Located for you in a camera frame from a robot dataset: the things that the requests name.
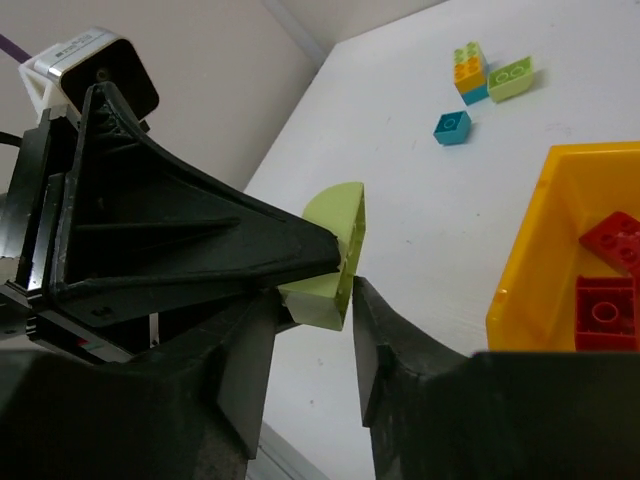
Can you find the yellow four-compartment tray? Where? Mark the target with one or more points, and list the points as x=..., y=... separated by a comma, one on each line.
x=533, y=308

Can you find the light green lego brick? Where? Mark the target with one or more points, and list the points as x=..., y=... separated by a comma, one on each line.
x=511, y=80

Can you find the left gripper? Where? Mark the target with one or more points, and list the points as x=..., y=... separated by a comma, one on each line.
x=140, y=231

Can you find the green yellow blue lego stack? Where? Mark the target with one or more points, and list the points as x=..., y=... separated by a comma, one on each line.
x=470, y=73

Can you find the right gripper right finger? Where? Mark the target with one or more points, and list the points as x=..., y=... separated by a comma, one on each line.
x=433, y=413

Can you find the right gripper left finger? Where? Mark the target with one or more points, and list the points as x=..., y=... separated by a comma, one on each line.
x=190, y=408

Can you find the yellow red blue lego stack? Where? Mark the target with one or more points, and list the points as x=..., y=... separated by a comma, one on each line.
x=606, y=314

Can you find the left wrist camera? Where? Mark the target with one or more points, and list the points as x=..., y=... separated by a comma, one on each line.
x=57, y=79

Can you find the red flower lego piece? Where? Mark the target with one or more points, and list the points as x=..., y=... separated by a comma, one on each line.
x=615, y=241

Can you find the teal small lego brick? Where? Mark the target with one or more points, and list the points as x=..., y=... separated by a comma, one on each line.
x=452, y=128

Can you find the pale green lego brick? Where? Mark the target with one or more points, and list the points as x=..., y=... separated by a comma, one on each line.
x=321, y=298

